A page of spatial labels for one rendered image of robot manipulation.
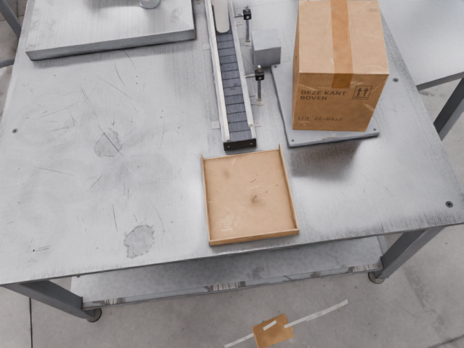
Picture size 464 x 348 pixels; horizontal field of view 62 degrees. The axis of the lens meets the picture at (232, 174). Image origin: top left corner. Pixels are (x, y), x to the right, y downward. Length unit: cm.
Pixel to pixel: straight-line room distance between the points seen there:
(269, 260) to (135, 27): 113
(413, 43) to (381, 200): 70
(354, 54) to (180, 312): 139
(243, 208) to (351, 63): 52
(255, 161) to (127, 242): 47
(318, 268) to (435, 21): 111
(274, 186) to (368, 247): 75
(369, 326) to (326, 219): 90
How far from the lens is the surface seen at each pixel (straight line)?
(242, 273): 176
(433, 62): 166
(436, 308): 212
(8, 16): 273
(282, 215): 118
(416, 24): 179
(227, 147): 128
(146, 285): 181
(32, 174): 146
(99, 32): 173
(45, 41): 179
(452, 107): 196
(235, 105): 134
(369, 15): 131
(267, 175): 124
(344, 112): 126
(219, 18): 155
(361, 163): 131
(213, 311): 196
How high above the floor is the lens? 192
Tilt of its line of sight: 61 degrees down
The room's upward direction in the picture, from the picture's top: 7 degrees counter-clockwise
